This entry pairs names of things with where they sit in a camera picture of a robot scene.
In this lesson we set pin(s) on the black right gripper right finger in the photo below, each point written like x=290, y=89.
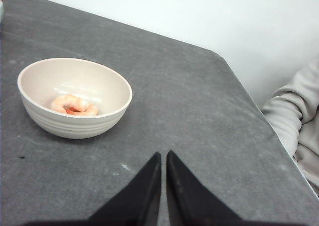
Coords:
x=190, y=203

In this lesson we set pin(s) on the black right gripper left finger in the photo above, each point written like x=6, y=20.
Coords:
x=137, y=204

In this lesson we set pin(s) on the pink cooked shrimp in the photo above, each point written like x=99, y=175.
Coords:
x=73, y=105

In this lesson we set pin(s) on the beige ribbed bowl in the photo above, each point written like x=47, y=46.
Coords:
x=43, y=81

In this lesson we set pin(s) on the mint green sandwich maker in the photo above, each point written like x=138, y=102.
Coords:
x=1, y=11

